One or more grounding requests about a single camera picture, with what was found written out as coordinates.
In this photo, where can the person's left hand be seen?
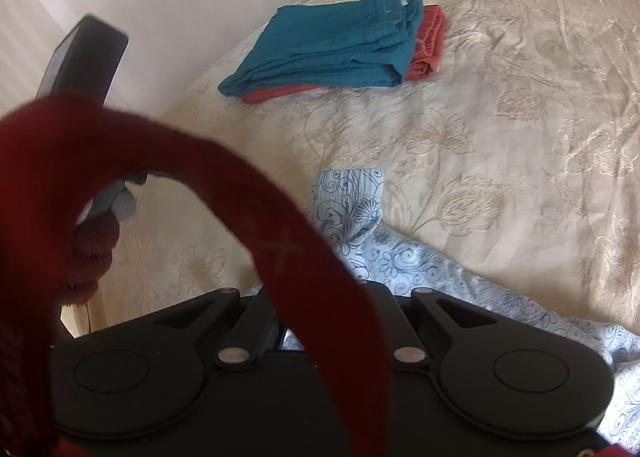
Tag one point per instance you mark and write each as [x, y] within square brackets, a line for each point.
[95, 247]

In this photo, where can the teal folded pants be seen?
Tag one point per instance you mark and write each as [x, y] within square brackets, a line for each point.
[330, 47]

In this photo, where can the light blue floral pants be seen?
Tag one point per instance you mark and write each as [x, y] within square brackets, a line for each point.
[415, 272]

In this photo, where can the coral folded pants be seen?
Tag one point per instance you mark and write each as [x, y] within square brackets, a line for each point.
[425, 44]

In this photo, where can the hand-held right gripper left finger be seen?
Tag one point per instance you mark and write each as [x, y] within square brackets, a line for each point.
[250, 324]

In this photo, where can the cream floral bedspread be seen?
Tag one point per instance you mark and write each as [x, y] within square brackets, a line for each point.
[500, 137]

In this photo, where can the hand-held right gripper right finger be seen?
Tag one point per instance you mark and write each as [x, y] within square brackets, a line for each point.
[450, 309]

